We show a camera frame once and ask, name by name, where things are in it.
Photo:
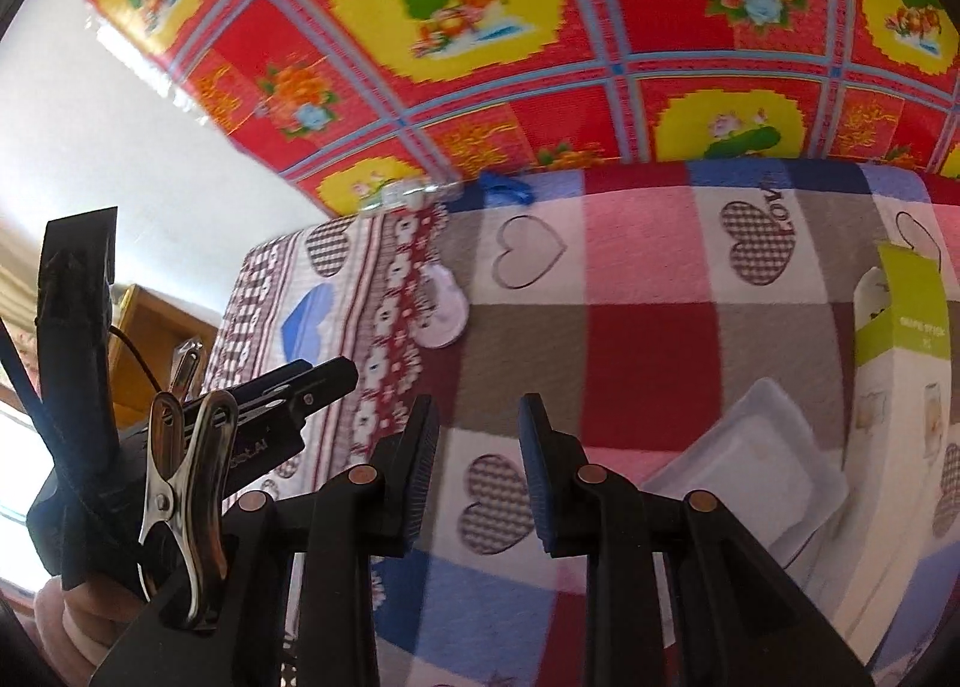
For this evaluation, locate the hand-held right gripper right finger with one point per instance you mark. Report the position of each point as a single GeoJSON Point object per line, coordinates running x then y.
{"type": "Point", "coordinates": [536, 484]}

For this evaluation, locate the person's left hand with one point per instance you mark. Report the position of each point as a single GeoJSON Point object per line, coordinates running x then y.
{"type": "Point", "coordinates": [82, 623]}

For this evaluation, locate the heart print bedsheet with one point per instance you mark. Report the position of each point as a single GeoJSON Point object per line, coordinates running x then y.
{"type": "Point", "coordinates": [637, 282]}

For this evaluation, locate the white round pad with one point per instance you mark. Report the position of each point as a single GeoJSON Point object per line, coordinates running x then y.
{"type": "Point", "coordinates": [442, 316]}

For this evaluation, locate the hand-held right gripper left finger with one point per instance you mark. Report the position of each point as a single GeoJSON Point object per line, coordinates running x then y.
{"type": "Point", "coordinates": [420, 484]}

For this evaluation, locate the blue plastic scrap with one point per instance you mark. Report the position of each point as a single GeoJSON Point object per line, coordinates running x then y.
{"type": "Point", "coordinates": [508, 190]}

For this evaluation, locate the white green carton box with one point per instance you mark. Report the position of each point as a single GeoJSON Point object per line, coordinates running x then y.
{"type": "Point", "coordinates": [900, 357]}

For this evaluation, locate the clear small bottle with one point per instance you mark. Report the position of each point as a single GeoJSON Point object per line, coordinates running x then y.
{"type": "Point", "coordinates": [405, 196]}

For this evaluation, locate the wooden corner shelf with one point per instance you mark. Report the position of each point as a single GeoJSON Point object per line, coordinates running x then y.
{"type": "Point", "coordinates": [150, 334]}

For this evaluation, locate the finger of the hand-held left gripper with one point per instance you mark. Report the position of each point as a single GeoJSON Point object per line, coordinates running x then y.
{"type": "Point", "coordinates": [315, 381]}

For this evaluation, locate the red floral printed cloth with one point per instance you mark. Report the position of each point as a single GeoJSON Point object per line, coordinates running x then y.
{"type": "Point", "coordinates": [525, 57]}

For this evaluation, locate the metal spring clip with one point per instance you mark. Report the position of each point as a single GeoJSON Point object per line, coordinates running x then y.
{"type": "Point", "coordinates": [176, 507]}
{"type": "Point", "coordinates": [186, 366]}

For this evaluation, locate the white plastic tray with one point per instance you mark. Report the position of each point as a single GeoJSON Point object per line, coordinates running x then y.
{"type": "Point", "coordinates": [750, 477]}

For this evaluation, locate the beige curtain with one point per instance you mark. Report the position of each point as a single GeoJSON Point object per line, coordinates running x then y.
{"type": "Point", "coordinates": [15, 297]}

